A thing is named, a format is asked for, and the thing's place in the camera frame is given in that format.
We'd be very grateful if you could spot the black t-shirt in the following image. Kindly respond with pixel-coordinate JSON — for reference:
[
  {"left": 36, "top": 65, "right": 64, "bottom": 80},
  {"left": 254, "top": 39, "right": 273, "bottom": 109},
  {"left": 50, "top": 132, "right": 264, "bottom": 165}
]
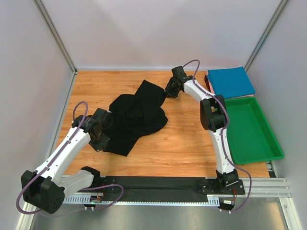
[{"left": 104, "top": 80, "right": 168, "bottom": 156}]

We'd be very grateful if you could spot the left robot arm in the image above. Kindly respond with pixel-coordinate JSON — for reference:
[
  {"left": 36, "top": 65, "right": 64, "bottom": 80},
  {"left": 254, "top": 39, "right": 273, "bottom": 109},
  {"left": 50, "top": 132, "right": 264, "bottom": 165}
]
[{"left": 21, "top": 108, "right": 112, "bottom": 214}]

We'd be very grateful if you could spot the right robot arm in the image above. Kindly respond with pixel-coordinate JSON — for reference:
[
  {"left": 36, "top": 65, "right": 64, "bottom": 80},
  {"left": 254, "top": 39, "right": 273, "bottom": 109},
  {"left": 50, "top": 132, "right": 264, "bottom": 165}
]
[{"left": 165, "top": 66, "right": 239, "bottom": 188}]

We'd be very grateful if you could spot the dark red folded t-shirt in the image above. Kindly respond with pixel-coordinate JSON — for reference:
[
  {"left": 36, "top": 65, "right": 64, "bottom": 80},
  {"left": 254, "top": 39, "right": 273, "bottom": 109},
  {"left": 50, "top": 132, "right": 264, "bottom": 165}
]
[{"left": 204, "top": 75, "right": 210, "bottom": 88}]

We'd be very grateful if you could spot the pink folded t-shirt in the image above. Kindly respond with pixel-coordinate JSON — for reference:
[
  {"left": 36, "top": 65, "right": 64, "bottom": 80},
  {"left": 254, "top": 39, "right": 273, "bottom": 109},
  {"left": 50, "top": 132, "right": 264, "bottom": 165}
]
[{"left": 206, "top": 82, "right": 254, "bottom": 99}]

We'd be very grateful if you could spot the blue folded t-shirt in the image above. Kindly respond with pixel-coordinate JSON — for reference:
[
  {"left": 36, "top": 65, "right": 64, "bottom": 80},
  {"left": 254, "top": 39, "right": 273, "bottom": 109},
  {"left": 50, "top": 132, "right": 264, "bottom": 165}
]
[{"left": 207, "top": 67, "right": 256, "bottom": 99}]

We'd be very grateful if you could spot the green plastic tray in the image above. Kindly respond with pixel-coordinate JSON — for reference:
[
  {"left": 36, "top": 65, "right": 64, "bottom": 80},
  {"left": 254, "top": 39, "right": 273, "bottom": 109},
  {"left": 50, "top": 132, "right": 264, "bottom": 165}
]
[{"left": 225, "top": 97, "right": 284, "bottom": 164}]

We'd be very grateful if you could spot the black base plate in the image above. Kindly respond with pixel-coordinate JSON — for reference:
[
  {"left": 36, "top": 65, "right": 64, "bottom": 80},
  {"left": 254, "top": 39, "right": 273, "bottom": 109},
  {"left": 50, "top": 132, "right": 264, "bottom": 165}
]
[{"left": 94, "top": 176, "right": 245, "bottom": 203}]

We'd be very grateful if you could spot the slotted cable duct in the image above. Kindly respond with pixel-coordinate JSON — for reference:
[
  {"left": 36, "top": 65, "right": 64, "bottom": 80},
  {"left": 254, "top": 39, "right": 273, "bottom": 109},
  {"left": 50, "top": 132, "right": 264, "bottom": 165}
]
[{"left": 62, "top": 194, "right": 235, "bottom": 206}]

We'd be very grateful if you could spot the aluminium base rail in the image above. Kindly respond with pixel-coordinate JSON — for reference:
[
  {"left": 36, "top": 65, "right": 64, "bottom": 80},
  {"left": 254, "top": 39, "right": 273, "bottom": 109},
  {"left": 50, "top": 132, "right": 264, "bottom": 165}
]
[{"left": 59, "top": 177, "right": 292, "bottom": 198}]

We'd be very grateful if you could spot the right aluminium frame post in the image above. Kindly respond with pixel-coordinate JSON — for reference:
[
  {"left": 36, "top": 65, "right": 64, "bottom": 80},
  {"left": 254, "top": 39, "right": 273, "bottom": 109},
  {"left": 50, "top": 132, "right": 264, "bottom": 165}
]
[{"left": 244, "top": 0, "right": 290, "bottom": 71}]

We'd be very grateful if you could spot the aluminium frame post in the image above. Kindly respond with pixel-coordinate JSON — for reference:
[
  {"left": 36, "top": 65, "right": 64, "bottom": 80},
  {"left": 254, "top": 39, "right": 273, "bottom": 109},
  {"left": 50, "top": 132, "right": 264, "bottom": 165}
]
[
  {"left": 244, "top": 0, "right": 290, "bottom": 71},
  {"left": 33, "top": 0, "right": 77, "bottom": 73}
]

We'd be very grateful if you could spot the left aluminium frame post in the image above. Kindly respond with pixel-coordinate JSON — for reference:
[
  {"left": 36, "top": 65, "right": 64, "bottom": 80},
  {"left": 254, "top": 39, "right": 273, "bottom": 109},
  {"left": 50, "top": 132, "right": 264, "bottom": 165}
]
[{"left": 33, "top": 0, "right": 77, "bottom": 73}]

